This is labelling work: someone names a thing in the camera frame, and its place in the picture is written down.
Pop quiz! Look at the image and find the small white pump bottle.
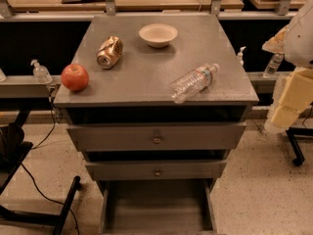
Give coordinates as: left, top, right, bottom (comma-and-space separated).
237, 46, 246, 66

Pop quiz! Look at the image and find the crushed gold soda can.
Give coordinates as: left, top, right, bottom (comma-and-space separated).
97, 36, 123, 70

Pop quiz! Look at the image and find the red apple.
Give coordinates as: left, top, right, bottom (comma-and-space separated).
61, 64, 89, 91

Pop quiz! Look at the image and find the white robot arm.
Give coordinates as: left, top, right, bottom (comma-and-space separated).
262, 0, 313, 134

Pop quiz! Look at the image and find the white paper bowl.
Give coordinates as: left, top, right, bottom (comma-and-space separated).
139, 23, 178, 48

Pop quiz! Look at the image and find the background clear water bottle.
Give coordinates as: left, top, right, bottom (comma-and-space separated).
263, 53, 284, 78

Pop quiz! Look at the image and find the grey drawer cabinet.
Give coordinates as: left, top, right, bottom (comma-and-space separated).
53, 14, 260, 235

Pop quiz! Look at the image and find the black floor cable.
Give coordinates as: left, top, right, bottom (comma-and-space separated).
20, 96, 81, 235

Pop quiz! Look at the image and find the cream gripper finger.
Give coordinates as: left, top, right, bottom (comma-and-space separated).
269, 68, 313, 129

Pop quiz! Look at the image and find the grey middle drawer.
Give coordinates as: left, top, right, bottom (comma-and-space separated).
85, 160, 227, 181

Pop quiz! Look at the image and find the clear plastic water bottle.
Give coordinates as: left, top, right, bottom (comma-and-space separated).
169, 64, 220, 104

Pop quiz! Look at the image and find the black table leg right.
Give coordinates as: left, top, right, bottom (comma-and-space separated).
286, 127, 313, 166

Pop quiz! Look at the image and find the grey open bottom drawer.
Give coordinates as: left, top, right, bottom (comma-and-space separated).
99, 179, 217, 235

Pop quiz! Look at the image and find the grey top drawer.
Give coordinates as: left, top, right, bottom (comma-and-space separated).
67, 122, 246, 152

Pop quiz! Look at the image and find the clear pump sanitizer bottle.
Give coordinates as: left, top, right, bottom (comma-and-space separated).
30, 60, 53, 84

